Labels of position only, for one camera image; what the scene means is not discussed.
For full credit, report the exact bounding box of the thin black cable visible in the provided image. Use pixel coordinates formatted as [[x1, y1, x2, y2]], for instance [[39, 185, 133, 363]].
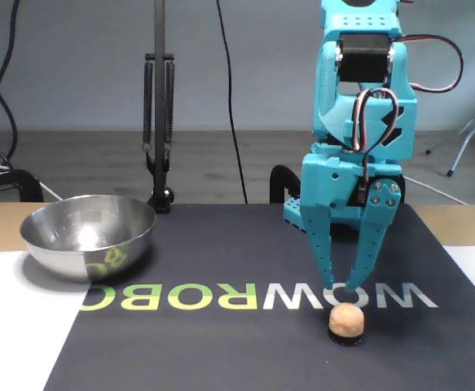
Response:
[[216, 0, 249, 204]]

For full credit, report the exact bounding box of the black WOWROBO mat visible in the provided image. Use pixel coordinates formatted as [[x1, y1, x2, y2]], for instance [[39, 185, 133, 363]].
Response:
[[43, 202, 475, 391]]

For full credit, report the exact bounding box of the black table clamp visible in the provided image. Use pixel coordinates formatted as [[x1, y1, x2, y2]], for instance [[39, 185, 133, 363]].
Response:
[[394, 171, 407, 204], [0, 169, 45, 204], [269, 164, 303, 204]]

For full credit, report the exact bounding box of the red white black servo cable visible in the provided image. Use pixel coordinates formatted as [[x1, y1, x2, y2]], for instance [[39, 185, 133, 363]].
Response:
[[402, 34, 465, 93], [353, 87, 401, 192]]

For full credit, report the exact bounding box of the dark blue cable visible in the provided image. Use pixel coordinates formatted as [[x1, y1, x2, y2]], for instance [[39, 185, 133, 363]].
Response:
[[0, 0, 20, 168]]

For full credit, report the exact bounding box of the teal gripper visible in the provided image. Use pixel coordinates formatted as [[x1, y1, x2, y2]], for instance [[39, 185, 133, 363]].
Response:
[[301, 152, 403, 294]]

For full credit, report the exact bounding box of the cork ball with black base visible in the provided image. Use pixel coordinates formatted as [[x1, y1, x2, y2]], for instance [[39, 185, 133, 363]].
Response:
[[327, 303, 367, 348]]

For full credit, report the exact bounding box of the metal bowl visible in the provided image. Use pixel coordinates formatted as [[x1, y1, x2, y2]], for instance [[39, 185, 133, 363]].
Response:
[[20, 194, 157, 284]]

